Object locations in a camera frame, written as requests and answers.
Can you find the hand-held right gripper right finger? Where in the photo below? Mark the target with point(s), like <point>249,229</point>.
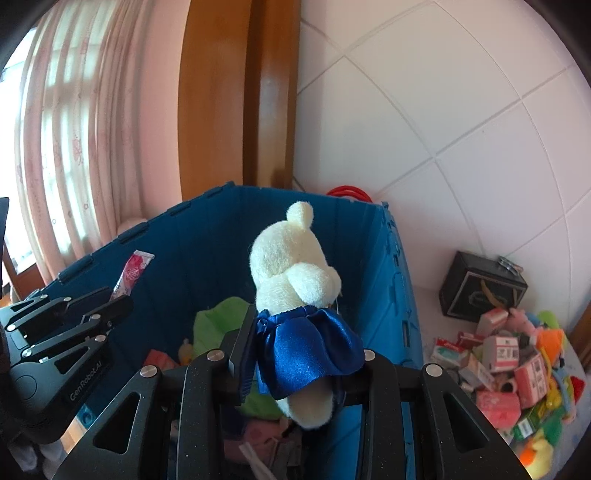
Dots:
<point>383,392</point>

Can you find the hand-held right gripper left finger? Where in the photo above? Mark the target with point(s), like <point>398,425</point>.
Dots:
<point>241,369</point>

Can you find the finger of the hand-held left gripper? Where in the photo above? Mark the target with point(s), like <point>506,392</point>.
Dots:
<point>108,318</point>
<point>51,318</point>

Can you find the blue plastic crate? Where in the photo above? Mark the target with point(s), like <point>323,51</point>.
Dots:
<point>194,258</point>

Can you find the white plush bear blue dress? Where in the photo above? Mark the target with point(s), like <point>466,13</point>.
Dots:
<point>286,267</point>

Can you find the green medicine box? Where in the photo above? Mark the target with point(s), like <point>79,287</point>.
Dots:
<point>526,427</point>

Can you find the pink sachet packet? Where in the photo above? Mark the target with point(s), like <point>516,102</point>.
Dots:
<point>131,274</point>

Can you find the small yellow toy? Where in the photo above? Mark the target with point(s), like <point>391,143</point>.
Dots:
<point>185,353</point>

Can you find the small red box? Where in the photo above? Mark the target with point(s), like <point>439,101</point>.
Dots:
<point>159,360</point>

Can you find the pink grey clothes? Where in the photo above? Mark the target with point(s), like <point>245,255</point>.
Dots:
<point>263,438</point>

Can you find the white red tissue pack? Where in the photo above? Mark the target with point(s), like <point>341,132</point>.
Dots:
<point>445,350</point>

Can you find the pile of toys and boxes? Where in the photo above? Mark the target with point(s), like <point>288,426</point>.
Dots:
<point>427,318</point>

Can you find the small beige box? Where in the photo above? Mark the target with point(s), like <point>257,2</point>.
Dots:
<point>475,371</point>

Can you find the dark panel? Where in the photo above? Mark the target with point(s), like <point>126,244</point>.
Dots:
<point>3,230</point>

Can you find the pink patterned packet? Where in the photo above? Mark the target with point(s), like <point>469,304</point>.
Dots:
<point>498,408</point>

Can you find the pink box white label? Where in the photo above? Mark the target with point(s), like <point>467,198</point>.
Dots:
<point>501,353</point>

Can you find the small pink white box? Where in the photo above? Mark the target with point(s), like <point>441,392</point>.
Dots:
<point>491,321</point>

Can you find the black gift box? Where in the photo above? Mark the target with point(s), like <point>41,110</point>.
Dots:
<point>475,290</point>

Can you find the pink carton box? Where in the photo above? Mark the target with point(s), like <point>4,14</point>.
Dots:
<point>531,381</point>

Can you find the pink plush toy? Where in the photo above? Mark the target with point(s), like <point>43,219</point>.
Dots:
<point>521,319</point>

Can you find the yellow duck snowball clip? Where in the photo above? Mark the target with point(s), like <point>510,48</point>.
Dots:
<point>539,450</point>

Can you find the orange plush toy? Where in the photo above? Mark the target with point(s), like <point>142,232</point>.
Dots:
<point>551,344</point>

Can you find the blue plastic hoop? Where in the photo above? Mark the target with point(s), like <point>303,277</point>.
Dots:
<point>561,385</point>

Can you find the green plush toy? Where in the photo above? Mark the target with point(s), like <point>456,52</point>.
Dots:
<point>548,319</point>

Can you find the pink floral curtain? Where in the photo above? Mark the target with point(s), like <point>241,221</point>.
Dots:
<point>92,138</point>

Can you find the red cloth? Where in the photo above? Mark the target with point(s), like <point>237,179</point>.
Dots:
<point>577,387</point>

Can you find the red plastic basket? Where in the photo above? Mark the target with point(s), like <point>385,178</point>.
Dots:
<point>341,189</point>

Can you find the wooden chair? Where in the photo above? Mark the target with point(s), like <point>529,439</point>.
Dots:
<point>582,332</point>

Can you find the wooden door frame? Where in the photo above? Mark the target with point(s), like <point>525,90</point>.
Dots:
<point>212,92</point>

